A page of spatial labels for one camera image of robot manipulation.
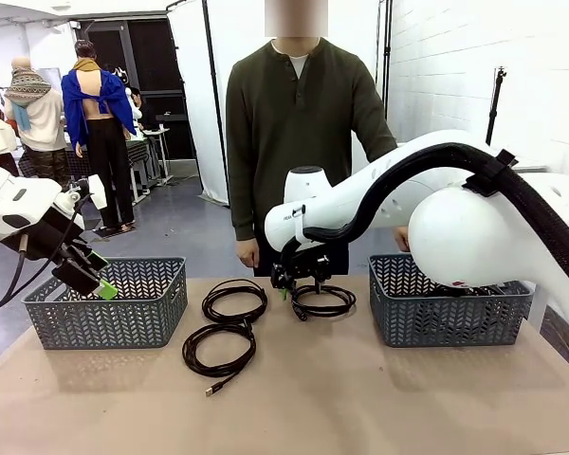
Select black grid partition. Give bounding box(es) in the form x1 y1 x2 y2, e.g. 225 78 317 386
75 17 195 162

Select cluttered background desk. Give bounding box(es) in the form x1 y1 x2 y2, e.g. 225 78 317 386
126 123 174 194

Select gray plastic lattice basket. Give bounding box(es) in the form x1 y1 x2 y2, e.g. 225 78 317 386
21 256 189 351
367 253 535 349

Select seated background person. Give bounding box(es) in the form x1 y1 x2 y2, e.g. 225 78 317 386
125 86 146 132

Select person's right hand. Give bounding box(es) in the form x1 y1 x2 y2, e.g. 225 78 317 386
235 238 262 270

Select person's right forearm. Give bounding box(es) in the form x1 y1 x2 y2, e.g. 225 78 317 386
226 155 262 243

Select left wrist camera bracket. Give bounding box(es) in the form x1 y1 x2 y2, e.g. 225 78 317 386
62 173 108 210

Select black left arm cable bundle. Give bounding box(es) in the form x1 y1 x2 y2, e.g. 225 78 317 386
0 191 94 319

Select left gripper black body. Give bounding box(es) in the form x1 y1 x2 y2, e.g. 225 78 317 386
0 206 84 261

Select mannequin with patterned scarf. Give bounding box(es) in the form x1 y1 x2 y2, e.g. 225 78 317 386
3 55 70 186

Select person in green sweater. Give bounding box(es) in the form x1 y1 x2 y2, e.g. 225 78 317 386
225 0 399 279

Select mannequin with blue garment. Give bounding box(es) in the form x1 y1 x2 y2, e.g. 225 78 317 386
60 39 138 234

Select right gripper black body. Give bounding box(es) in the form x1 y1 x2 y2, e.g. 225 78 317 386
283 240 323 282

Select black USB cable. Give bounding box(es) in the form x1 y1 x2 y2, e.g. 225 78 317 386
181 318 258 398

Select black tripod stand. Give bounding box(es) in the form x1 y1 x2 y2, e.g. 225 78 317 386
485 65 509 146

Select white backdrop screen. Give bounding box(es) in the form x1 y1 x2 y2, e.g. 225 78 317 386
166 0 391 208

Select thick black power cable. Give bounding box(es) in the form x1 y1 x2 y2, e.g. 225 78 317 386
435 280 521 299
289 283 358 322

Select thin black cable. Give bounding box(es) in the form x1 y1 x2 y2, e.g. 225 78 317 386
201 278 269 325

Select black backdrop stand pole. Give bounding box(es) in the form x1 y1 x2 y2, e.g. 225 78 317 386
201 0 230 206
381 0 395 119

